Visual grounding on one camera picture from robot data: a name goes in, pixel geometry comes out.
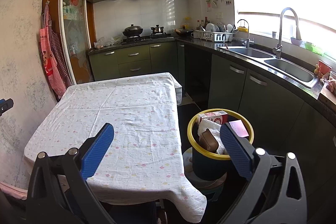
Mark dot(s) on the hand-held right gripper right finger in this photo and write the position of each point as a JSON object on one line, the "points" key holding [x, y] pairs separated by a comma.
{"points": [[236, 153]]}

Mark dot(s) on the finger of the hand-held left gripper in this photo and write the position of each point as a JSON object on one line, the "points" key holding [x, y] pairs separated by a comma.
{"points": [[5, 104]]}

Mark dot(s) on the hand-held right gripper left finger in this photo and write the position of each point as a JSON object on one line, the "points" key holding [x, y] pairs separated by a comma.
{"points": [[98, 150]]}

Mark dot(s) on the purple tissue box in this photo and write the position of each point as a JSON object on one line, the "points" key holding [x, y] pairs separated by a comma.
{"points": [[240, 128]]}

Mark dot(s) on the brown pouch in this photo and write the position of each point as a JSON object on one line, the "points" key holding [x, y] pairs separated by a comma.
{"points": [[208, 141]]}

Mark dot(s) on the yellow rimmed trash bin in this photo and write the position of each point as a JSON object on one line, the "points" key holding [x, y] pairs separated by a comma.
{"points": [[207, 169]]}

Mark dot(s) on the white paper towel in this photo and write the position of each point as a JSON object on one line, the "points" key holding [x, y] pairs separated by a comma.
{"points": [[212, 127]]}

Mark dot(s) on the red and white milk carton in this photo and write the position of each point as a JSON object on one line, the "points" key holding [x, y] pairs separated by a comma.
{"points": [[212, 117]]}

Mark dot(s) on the round stool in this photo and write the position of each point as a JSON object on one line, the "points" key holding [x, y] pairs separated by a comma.
{"points": [[207, 184]]}

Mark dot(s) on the green base cabinet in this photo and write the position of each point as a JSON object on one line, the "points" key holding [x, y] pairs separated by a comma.
{"points": [[134, 56], [262, 103]]}

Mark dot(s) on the red checkered apron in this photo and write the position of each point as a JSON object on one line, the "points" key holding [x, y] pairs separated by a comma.
{"points": [[50, 64], [61, 56]]}

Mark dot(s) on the person's pink clothing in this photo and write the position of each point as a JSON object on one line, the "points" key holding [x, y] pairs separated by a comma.
{"points": [[13, 191]]}

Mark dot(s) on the black built-in appliance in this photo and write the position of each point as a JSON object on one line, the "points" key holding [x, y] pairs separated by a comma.
{"points": [[197, 74]]}

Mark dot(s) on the steel double sink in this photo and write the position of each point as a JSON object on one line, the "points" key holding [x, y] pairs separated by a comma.
{"points": [[291, 69]]}

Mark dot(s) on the frosted glass sliding door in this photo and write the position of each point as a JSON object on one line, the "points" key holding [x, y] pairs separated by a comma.
{"points": [[74, 29]]}

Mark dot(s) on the wooden chopping board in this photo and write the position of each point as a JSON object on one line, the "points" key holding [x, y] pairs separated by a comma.
{"points": [[325, 98]]}

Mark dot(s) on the clear plastic bags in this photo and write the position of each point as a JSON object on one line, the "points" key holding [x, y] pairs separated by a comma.
{"points": [[107, 42]]}

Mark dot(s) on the tall steel faucet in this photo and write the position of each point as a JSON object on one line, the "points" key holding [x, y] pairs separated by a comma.
{"points": [[278, 50]]}

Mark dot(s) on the small steel faucet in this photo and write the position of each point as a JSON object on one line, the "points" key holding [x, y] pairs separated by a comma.
{"points": [[247, 41]]}

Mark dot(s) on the raw meat piece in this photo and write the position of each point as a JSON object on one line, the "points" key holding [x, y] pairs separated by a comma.
{"points": [[330, 85]]}

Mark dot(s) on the white dish rack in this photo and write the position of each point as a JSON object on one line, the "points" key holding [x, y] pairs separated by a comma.
{"points": [[215, 36]]}

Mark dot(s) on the red cup on counter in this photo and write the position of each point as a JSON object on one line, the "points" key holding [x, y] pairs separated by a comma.
{"points": [[324, 69]]}

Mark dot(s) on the black gas stove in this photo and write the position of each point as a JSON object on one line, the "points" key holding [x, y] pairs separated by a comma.
{"points": [[147, 38]]}

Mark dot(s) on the black wok with lid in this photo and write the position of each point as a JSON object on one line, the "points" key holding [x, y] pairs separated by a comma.
{"points": [[132, 30]]}

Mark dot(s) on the white mug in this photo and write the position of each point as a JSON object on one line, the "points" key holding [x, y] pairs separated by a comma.
{"points": [[194, 35]]}

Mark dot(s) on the lilac bowl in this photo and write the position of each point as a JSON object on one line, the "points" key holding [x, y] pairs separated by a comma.
{"points": [[296, 41]]}

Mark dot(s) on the green cloth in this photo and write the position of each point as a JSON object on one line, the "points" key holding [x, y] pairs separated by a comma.
{"points": [[313, 47]]}

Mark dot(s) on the black frying pan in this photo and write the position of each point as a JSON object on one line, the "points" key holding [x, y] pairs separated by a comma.
{"points": [[185, 32]]}

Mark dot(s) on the dark sauce bottle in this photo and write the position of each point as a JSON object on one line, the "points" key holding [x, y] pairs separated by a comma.
{"points": [[206, 22]]}

